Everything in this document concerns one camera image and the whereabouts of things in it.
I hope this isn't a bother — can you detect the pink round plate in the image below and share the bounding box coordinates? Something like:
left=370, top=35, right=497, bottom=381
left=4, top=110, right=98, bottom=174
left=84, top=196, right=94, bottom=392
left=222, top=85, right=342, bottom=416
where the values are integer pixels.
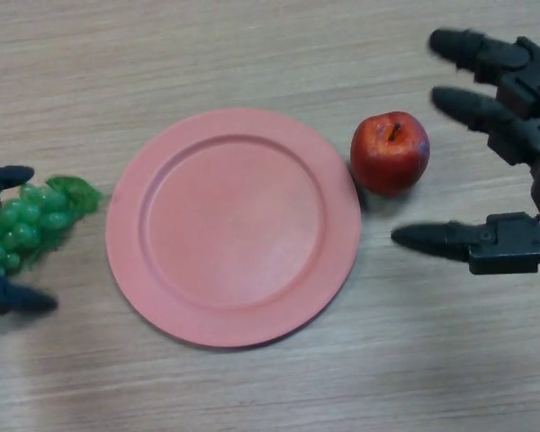
left=105, top=107, right=362, bottom=350

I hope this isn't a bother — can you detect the red apple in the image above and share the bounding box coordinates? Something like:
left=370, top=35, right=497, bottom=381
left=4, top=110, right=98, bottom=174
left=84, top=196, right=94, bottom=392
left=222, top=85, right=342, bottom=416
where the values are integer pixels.
left=349, top=111, right=431, bottom=196

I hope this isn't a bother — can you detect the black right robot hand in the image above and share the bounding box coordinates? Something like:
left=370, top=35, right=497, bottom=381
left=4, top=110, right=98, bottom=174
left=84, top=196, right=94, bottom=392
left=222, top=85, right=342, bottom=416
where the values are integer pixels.
left=390, top=28, right=540, bottom=275

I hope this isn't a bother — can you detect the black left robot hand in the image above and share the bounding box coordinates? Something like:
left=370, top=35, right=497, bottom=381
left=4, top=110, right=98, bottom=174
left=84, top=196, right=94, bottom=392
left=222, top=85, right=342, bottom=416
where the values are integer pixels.
left=0, top=159, right=59, bottom=316

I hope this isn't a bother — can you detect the green plastic grape bunch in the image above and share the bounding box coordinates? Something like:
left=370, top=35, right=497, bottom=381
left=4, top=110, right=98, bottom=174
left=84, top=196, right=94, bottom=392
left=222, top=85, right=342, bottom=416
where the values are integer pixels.
left=0, top=174, right=104, bottom=278

